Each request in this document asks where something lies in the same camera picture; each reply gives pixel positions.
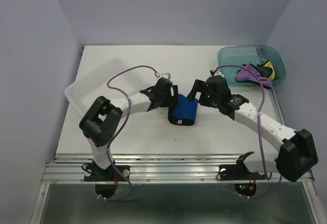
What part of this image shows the blue microfiber towel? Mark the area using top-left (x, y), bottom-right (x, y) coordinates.
top-left (168, 94), bottom-right (198, 126)

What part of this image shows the purple microfiber towel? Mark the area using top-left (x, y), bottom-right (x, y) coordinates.
top-left (236, 64), bottom-right (272, 89)

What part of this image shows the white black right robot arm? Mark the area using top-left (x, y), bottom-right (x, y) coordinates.
top-left (187, 76), bottom-right (318, 182)

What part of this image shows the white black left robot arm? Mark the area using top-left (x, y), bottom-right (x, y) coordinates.
top-left (79, 78), bottom-right (178, 180)

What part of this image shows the white perforated plastic basket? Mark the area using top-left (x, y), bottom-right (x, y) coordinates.
top-left (64, 57), bottom-right (145, 117)

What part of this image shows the teal translucent plastic bin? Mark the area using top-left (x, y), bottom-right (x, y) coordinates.
top-left (217, 45), bottom-right (286, 84)

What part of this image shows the yellow and black towel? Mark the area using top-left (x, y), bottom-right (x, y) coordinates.
top-left (256, 60), bottom-right (275, 81)

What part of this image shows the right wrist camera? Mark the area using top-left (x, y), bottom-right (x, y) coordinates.
top-left (209, 68), bottom-right (223, 77)

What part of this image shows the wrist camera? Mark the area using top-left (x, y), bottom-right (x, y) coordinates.
top-left (155, 72), bottom-right (171, 80)
top-left (209, 68), bottom-right (223, 77)

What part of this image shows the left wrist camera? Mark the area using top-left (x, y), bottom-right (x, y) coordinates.
top-left (155, 72), bottom-right (171, 80)

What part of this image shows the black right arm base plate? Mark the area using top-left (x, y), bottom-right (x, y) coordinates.
top-left (216, 164), bottom-right (265, 181)

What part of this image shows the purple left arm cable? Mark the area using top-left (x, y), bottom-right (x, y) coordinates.
top-left (96, 65), bottom-right (160, 202)

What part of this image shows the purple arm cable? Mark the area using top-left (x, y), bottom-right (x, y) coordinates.
top-left (96, 65), bottom-right (160, 202)
top-left (209, 65), bottom-right (284, 201)

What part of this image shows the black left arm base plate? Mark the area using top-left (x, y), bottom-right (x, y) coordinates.
top-left (81, 163), bottom-right (127, 182)

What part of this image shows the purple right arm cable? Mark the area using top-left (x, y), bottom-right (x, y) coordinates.
top-left (209, 65), bottom-right (284, 201)

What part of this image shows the aluminium mounting rail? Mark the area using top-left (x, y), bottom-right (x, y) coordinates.
top-left (40, 154), bottom-right (315, 184)

